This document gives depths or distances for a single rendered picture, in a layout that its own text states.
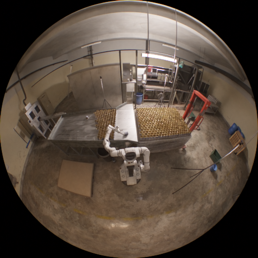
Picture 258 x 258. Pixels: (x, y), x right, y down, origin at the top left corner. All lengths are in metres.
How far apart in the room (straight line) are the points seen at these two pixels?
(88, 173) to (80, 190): 0.64
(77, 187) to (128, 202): 1.55
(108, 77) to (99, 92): 0.89
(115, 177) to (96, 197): 0.92
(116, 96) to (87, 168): 3.26
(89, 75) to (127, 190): 4.49
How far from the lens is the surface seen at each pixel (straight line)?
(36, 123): 5.36
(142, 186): 2.57
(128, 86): 4.17
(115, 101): 4.18
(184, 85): 5.80
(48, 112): 7.24
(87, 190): 2.72
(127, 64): 3.39
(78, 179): 2.89
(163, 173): 2.77
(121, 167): 2.26
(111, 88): 3.92
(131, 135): 1.83
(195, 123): 2.41
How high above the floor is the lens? 2.55
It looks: 49 degrees down
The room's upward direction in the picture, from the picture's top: 1 degrees counter-clockwise
